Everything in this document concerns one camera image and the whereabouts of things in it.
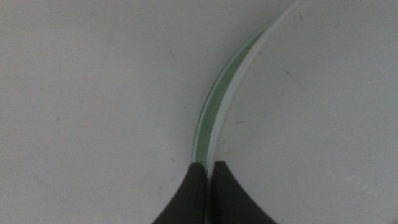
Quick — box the pale green shallow plastic bowl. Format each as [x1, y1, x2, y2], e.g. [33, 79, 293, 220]
[191, 23, 273, 166]

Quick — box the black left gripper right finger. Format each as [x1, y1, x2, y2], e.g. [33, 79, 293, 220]
[211, 160, 278, 224]

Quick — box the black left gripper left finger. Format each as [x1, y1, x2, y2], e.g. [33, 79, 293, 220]
[152, 162, 208, 224]

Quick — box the white shallow plastic bowl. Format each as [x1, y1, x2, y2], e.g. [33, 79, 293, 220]
[206, 0, 398, 224]

